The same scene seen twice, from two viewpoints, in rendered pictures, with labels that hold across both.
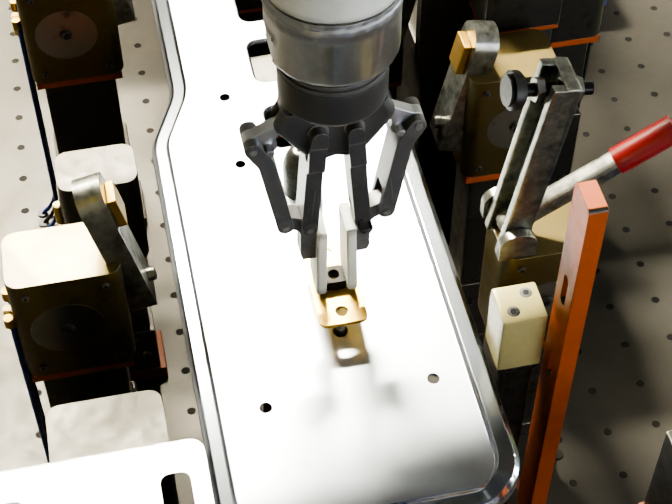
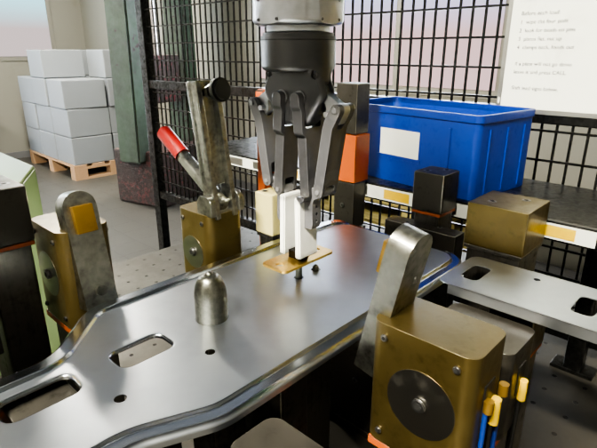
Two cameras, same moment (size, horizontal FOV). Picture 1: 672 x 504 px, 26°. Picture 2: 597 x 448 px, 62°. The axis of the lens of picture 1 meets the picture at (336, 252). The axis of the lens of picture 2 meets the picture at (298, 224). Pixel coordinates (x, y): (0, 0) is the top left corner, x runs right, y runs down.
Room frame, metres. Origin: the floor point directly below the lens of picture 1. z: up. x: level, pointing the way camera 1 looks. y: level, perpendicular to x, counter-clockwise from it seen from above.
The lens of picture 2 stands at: (1.02, 0.43, 1.25)
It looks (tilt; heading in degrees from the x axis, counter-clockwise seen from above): 19 degrees down; 235
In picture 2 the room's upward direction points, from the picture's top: straight up
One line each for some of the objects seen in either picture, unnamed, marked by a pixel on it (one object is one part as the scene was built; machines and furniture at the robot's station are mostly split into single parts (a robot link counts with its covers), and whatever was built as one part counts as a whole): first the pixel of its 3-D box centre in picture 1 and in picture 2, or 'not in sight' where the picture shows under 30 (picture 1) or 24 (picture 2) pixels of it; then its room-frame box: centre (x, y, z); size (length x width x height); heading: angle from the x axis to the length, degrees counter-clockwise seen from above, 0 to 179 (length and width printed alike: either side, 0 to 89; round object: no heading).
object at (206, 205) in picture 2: (500, 200); (206, 205); (0.77, -0.13, 1.06); 0.03 x 0.01 x 0.03; 102
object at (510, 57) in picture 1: (504, 200); (86, 356); (0.93, -0.16, 0.88); 0.11 x 0.07 x 0.37; 102
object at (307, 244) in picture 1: (294, 231); (318, 206); (0.71, 0.03, 1.09); 0.03 x 0.01 x 0.05; 102
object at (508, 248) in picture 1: (517, 244); (234, 198); (0.72, -0.14, 1.06); 0.03 x 0.01 x 0.03; 102
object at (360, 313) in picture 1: (333, 278); (298, 253); (0.72, 0.00, 1.03); 0.08 x 0.04 x 0.01; 12
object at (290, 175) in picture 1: (301, 173); (210, 301); (0.84, 0.03, 1.02); 0.03 x 0.03 x 0.07
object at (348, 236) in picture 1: (348, 246); (290, 221); (0.72, -0.01, 1.07); 0.03 x 0.01 x 0.07; 12
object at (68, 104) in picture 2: not in sight; (83, 109); (-0.24, -5.59, 0.63); 1.28 x 0.89 x 1.27; 101
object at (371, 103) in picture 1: (332, 98); (298, 78); (0.72, 0.00, 1.22); 0.08 x 0.07 x 0.09; 102
